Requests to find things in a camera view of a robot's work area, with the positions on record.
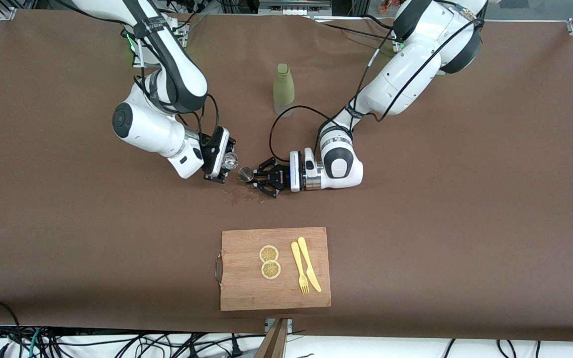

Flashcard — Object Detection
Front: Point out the large spilled liquid puddle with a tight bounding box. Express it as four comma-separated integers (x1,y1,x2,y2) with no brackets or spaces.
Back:
227,186,267,206

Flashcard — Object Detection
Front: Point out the green sleeved glass bottle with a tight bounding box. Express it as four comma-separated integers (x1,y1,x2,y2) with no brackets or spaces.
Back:
273,63,295,118

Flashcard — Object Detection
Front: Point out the yellow plastic fork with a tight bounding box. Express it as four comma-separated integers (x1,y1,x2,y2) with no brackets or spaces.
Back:
291,241,310,295

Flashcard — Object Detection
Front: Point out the yellow plastic knife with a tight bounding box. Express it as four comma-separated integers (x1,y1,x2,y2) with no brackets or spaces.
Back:
297,237,322,293

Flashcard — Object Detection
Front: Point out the wooden cutting board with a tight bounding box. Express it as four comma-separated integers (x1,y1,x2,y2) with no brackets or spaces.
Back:
215,227,332,312

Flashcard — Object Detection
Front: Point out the brown table cover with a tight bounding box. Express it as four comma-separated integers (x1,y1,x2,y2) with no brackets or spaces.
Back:
0,9,573,344

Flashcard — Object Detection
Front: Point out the grey power strip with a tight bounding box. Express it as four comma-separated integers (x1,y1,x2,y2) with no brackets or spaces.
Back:
259,0,332,16

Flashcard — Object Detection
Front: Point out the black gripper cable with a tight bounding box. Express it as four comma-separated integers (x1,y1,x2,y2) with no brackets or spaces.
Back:
135,75,220,150
268,17,483,162

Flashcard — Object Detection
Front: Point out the metal post bracket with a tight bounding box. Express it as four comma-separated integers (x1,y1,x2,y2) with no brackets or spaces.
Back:
265,318,293,335

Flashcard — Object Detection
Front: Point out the wooden post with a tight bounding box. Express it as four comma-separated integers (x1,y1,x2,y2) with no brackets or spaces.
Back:
254,318,289,358

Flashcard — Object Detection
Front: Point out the long black base cable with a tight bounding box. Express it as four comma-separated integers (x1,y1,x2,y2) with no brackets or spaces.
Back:
316,21,397,44

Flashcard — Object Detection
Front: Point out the short black base cable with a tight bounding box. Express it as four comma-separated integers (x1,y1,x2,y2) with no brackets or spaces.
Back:
361,14,397,31

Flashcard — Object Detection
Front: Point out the green cable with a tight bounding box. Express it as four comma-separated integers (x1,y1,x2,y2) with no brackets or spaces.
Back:
29,329,44,358

